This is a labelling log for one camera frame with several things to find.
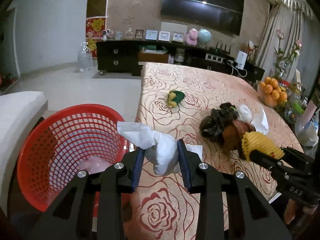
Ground person's hand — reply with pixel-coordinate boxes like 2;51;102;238
284;199;318;225

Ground clear plastic bag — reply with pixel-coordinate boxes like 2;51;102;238
250;108;269;135

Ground rose pattern tablecloth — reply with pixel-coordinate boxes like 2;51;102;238
125;63;301;239

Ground bowl of oranges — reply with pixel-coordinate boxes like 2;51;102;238
258;76;288;108

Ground red plastic mesh basket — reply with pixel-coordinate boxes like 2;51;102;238
17;104;127;212

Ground flower vase with roses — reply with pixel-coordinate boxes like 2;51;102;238
274;29;302;81

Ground white router box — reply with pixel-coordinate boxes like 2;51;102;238
236;51;247;70

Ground green yellow plush toy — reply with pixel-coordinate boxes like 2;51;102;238
167;90;185;108

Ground white sofa cushion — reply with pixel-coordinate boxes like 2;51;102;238
0;91;48;214

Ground light blue globe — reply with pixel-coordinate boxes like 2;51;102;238
197;29;212;43

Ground pink plush pig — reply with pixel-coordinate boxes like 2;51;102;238
185;28;198;46

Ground beige curtain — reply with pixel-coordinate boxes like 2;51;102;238
254;0;315;69

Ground framed picture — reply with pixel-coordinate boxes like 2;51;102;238
172;33;184;43
158;31;170;42
145;30;158;41

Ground black tv cabinet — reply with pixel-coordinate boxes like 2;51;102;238
96;40;265;82

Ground wall mounted television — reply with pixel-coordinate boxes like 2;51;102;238
161;0;244;36

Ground small dark photo frame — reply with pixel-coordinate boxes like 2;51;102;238
135;29;144;40

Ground red yellow wall decoration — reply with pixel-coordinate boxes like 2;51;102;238
86;16;106;58

